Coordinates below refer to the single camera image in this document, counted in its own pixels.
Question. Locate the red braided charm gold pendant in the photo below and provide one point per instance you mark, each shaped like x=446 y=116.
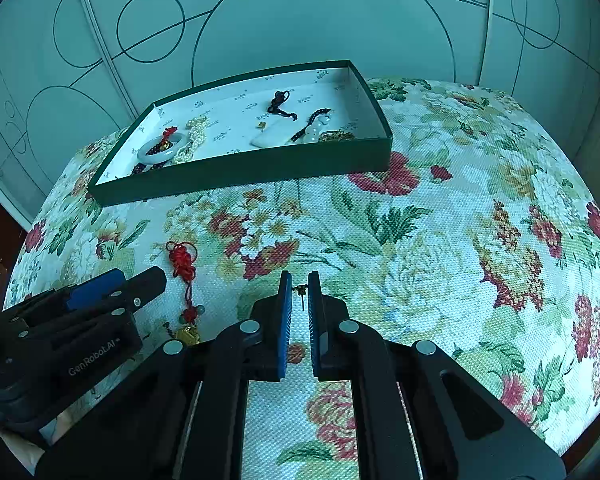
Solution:
x=169 y=133

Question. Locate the red flower-knot charm gold pendant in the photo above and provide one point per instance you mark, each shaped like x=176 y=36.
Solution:
x=180 y=260

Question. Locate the frosted glass wardrobe doors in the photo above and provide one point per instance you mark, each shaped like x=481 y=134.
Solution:
x=305 y=25

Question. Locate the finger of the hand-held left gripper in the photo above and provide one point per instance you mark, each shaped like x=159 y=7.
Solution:
x=95 y=285
x=145 y=282

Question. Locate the brown wooden cabinet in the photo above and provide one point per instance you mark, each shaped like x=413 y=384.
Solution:
x=2 y=240

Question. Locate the white jade plaque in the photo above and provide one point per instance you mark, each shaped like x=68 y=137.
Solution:
x=267 y=138

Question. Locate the pale jade bangle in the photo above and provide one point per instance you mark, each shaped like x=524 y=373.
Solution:
x=155 y=158

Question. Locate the floral woven table cloth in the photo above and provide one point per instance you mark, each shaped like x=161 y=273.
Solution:
x=430 y=260

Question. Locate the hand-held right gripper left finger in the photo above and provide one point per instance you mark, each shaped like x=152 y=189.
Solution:
x=283 y=325

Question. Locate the green cardboard box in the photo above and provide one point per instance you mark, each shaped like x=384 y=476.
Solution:
x=240 y=170

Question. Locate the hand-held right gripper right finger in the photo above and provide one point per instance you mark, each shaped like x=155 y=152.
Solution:
x=316 y=325

